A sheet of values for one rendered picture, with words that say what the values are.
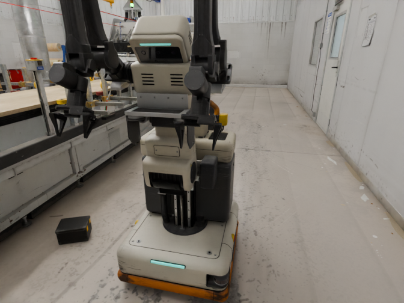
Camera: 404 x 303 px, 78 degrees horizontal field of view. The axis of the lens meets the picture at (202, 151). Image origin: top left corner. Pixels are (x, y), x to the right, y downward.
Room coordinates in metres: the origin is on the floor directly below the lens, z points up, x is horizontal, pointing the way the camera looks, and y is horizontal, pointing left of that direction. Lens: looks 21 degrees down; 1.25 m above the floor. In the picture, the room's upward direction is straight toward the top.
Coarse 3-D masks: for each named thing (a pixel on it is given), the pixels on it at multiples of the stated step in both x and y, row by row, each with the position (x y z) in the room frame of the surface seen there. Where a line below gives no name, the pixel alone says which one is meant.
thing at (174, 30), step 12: (144, 24) 1.04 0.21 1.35; (156, 24) 1.03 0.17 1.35; (168, 24) 1.02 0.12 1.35; (180, 24) 1.01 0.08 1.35; (132, 36) 1.01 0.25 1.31; (144, 36) 0.99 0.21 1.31; (156, 36) 0.98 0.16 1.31; (168, 36) 0.97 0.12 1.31; (180, 36) 0.98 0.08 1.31; (132, 48) 1.03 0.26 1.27; (144, 48) 1.02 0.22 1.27; (156, 48) 1.01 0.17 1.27; (168, 48) 1.00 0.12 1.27; (180, 48) 0.99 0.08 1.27; (144, 60) 1.06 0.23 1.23; (156, 60) 1.05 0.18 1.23; (168, 60) 1.04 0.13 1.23; (180, 60) 1.03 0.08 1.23
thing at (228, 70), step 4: (228, 64) 1.05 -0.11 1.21; (228, 68) 1.05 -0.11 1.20; (220, 72) 0.99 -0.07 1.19; (224, 72) 1.00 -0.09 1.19; (228, 72) 1.03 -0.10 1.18; (220, 76) 0.99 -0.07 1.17; (224, 76) 1.02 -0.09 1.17; (228, 76) 1.02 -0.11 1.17; (216, 80) 1.01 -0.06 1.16; (220, 80) 1.01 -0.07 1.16; (224, 80) 1.01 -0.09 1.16; (228, 80) 1.00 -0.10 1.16
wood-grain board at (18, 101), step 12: (96, 84) 3.26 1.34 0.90; (0, 96) 2.27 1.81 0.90; (12, 96) 2.27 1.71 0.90; (24, 96) 2.27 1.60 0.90; (36, 96) 2.27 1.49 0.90; (48, 96) 2.27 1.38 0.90; (60, 96) 2.27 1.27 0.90; (0, 108) 1.73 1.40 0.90; (12, 108) 1.73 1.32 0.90; (24, 108) 1.77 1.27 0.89; (36, 108) 1.87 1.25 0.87
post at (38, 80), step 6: (36, 78) 1.74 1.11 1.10; (42, 78) 1.77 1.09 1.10; (36, 84) 1.75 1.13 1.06; (42, 84) 1.76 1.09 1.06; (42, 90) 1.75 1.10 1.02; (42, 96) 1.74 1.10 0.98; (42, 102) 1.74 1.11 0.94; (42, 108) 1.74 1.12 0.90; (48, 108) 1.77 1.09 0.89; (48, 114) 1.76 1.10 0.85; (48, 120) 1.75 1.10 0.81; (48, 126) 1.74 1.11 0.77; (48, 132) 1.74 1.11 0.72; (54, 132) 1.77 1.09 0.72
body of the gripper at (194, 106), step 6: (192, 102) 0.75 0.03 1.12; (198, 102) 0.73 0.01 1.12; (204, 102) 0.74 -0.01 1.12; (192, 108) 0.74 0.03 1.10; (198, 108) 0.73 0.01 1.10; (204, 108) 0.73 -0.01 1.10; (186, 114) 0.72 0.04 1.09; (192, 114) 0.72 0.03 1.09; (198, 114) 0.72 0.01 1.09; (204, 114) 0.72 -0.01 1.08; (216, 120) 0.76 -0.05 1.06
